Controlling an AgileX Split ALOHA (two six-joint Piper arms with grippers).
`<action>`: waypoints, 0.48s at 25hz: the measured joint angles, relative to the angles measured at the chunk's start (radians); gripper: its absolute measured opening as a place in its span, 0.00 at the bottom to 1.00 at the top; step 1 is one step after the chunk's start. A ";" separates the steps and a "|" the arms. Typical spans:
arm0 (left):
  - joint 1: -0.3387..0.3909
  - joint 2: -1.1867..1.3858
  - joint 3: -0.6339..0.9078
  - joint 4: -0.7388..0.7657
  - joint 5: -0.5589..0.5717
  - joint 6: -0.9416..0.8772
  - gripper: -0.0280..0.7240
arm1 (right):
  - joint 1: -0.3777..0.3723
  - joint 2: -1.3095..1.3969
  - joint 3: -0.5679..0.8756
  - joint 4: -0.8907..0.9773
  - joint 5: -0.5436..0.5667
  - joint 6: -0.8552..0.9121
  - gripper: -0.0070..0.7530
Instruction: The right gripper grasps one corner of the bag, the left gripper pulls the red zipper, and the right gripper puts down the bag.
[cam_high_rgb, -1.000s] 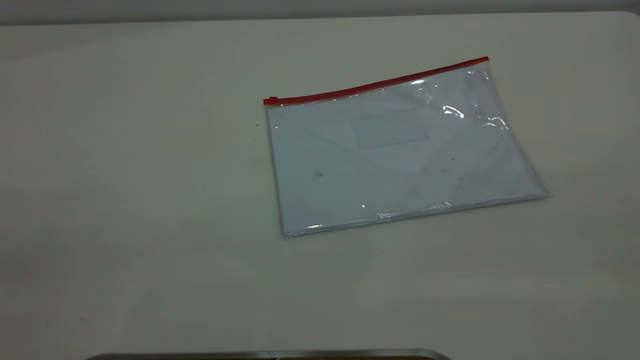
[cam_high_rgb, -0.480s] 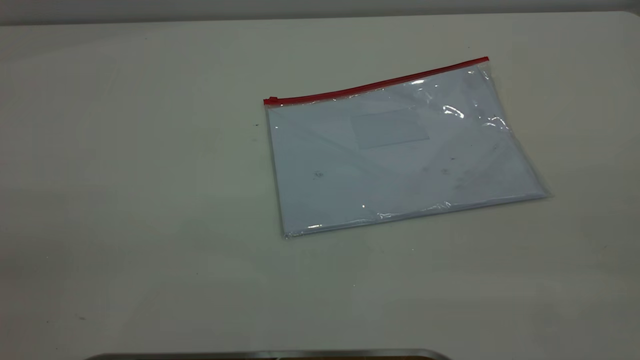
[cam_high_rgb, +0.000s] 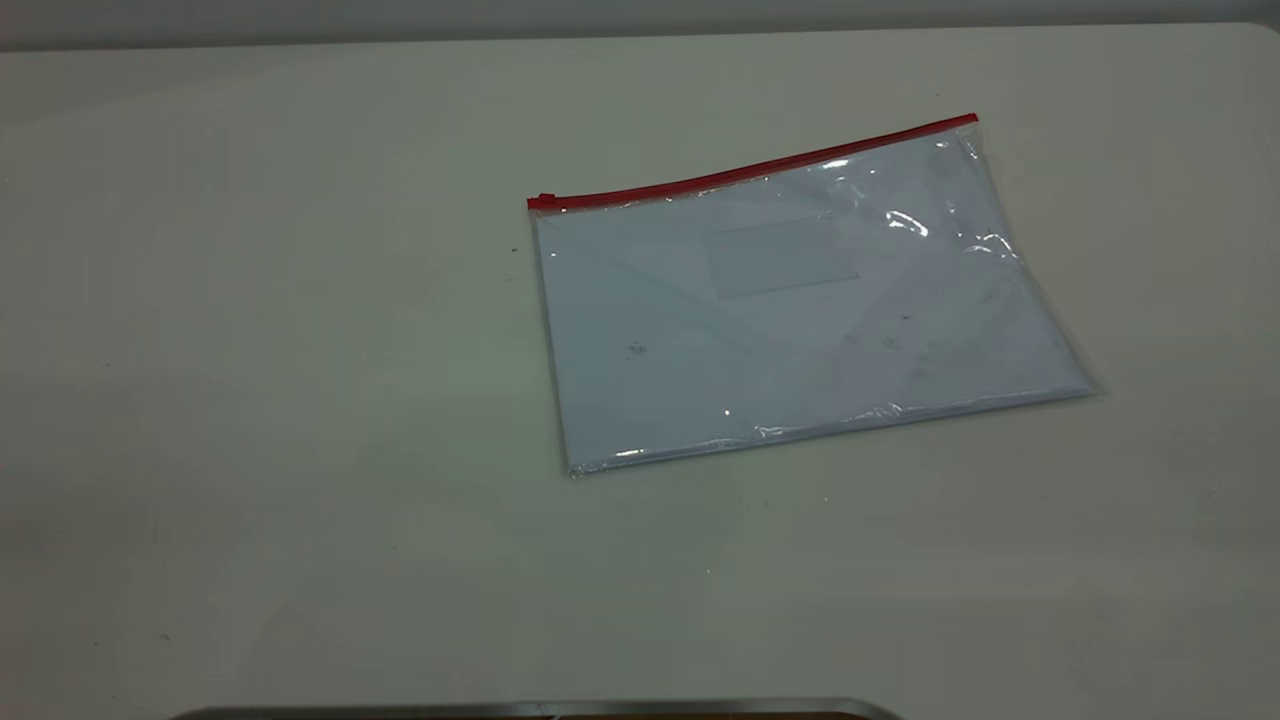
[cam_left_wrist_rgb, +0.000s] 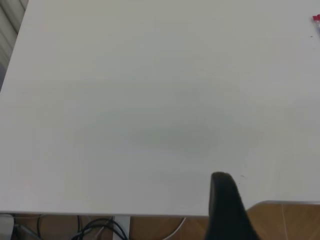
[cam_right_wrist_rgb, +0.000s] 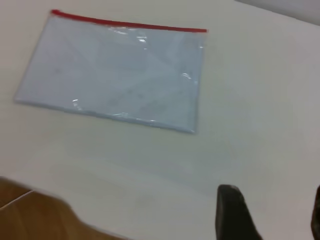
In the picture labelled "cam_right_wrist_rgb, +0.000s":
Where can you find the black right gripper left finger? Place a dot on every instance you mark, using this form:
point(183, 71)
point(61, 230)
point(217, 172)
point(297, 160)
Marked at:
point(232, 217)

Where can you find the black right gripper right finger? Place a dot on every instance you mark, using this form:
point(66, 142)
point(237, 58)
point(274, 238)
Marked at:
point(317, 212)

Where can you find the clear plastic zip bag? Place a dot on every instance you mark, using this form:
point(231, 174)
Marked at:
point(112, 75)

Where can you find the red zipper slider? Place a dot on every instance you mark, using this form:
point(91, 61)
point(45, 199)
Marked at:
point(55, 12)

